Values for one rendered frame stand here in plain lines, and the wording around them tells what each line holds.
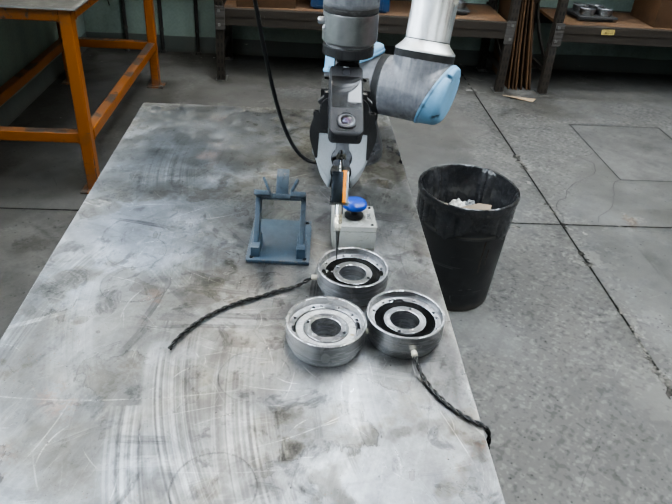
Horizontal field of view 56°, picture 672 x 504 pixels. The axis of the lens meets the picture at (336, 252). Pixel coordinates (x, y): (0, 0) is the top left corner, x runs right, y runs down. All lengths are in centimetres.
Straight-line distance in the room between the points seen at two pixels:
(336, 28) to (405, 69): 38
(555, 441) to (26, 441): 147
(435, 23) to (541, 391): 122
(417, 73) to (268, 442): 75
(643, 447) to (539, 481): 35
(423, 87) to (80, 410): 80
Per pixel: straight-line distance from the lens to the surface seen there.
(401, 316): 88
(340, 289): 90
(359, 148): 94
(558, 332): 231
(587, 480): 188
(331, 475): 71
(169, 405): 79
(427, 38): 124
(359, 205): 102
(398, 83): 124
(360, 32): 87
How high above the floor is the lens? 136
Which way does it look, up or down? 33 degrees down
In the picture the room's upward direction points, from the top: 4 degrees clockwise
